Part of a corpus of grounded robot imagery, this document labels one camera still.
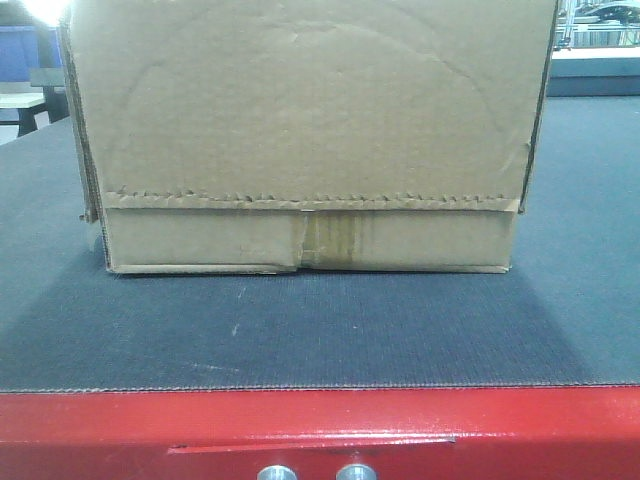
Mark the brown cardboard carton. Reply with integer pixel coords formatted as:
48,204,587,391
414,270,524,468
60,1,558,274

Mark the red conveyor frame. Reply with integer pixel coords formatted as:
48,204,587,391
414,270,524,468
1,386,639,479

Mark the dark grey conveyor belt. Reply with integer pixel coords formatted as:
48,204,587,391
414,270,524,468
1,97,639,392

